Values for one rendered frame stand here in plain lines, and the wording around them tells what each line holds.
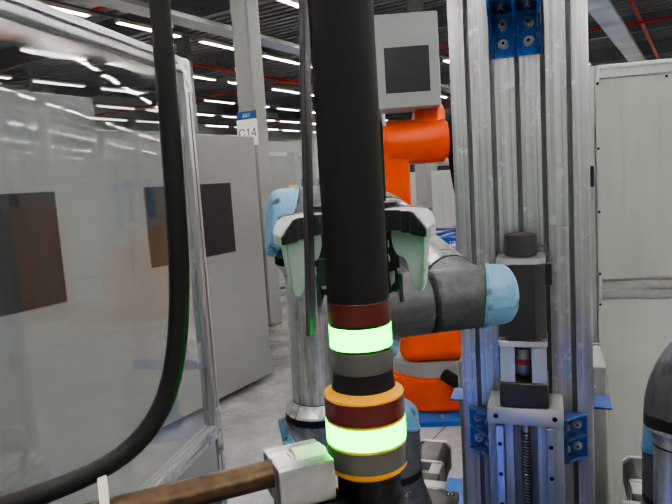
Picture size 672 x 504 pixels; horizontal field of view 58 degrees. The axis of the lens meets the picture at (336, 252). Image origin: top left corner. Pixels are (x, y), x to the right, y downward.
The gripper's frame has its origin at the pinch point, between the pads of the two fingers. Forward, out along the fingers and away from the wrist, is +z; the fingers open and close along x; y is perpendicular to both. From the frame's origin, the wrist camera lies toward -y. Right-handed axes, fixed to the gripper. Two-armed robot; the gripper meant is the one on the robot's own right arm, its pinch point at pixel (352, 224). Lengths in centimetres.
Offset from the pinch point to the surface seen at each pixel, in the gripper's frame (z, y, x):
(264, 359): -465, 145, 94
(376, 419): 9.9, 9.3, -0.8
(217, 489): 12.0, 11.7, 7.1
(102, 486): 14.3, 10.1, 11.7
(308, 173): 7.8, -3.3, 2.0
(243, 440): -346, 166, 91
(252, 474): 11.1, 11.4, 5.5
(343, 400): 9.6, 8.4, 0.8
